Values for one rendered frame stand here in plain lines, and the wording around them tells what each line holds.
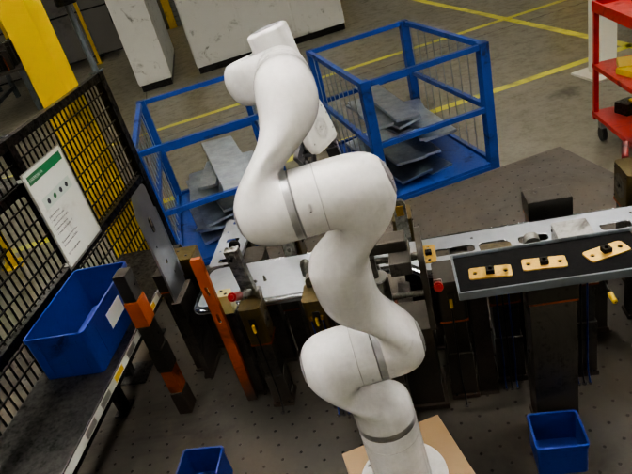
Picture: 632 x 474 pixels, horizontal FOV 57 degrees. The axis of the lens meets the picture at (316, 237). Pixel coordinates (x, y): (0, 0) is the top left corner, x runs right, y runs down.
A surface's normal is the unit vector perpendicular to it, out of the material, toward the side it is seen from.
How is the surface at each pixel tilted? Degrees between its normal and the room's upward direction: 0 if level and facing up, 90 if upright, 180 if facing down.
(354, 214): 108
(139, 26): 90
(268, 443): 0
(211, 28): 90
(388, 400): 27
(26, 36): 90
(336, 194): 66
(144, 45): 90
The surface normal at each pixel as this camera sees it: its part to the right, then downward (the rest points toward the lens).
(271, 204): 0.00, -0.04
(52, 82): -0.07, 0.52
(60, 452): -0.24, -0.84
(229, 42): 0.26, 0.44
